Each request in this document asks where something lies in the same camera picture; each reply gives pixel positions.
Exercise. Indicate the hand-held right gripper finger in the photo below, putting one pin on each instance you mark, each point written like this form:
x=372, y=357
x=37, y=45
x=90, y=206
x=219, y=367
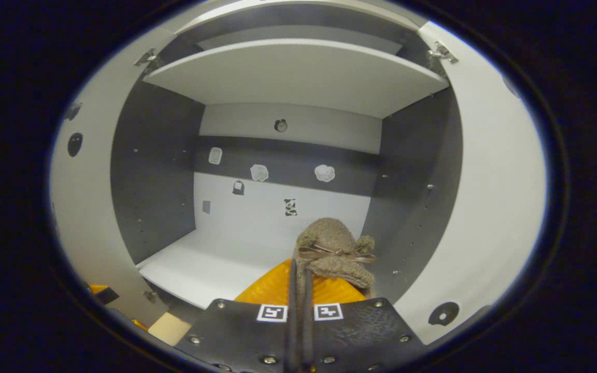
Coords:
x=293, y=331
x=306, y=331

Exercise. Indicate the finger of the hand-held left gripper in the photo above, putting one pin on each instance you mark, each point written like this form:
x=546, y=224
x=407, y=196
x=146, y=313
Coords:
x=105, y=296

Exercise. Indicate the white cabinet door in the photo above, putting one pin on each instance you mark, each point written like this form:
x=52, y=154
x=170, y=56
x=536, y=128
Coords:
x=91, y=217
x=495, y=207

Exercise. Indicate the brown fuzzy shoe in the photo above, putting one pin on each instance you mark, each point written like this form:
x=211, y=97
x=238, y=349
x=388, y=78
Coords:
x=332, y=238

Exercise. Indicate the white shoe cabinet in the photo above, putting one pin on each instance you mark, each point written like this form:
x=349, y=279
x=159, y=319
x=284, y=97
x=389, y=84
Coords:
x=257, y=217

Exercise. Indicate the white cabinet shelf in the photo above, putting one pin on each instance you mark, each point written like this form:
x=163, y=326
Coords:
x=298, y=77

